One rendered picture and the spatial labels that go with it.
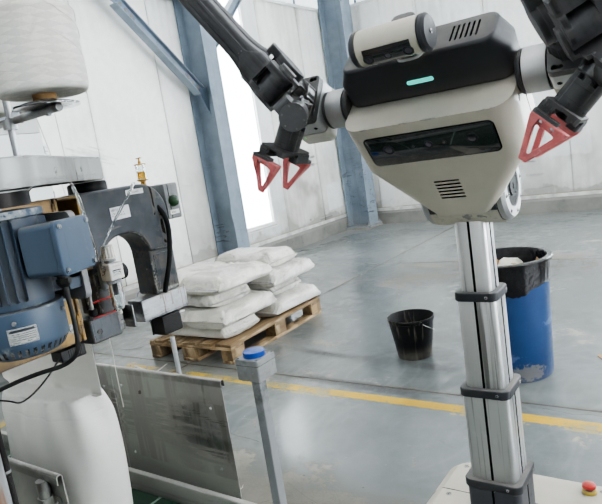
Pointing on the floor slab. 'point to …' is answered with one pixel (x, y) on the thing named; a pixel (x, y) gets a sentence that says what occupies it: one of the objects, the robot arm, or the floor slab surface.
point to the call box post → (269, 442)
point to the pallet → (198, 348)
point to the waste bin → (528, 310)
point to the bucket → (412, 333)
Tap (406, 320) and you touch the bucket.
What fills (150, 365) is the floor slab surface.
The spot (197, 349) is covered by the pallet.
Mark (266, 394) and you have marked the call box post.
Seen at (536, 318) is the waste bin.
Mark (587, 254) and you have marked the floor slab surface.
